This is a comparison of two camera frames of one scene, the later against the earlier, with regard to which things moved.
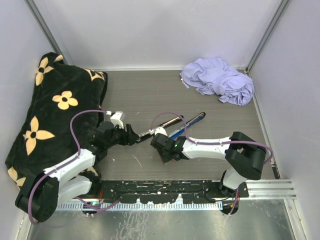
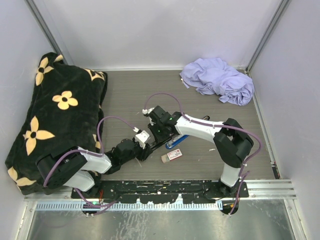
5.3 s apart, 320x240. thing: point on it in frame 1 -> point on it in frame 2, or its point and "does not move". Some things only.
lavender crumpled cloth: x=213 y=76 does not move
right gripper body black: x=165 y=156 -> x=159 y=133
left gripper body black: x=116 y=137 -> x=137 y=151
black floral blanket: x=60 y=120 does not move
